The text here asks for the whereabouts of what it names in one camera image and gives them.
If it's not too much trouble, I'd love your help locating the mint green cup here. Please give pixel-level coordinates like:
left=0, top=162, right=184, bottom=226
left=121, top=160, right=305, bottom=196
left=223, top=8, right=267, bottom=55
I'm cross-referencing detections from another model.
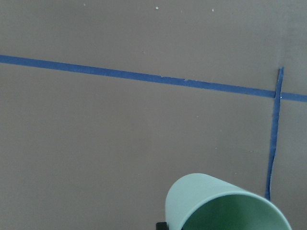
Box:
left=165, top=173, right=291, bottom=230

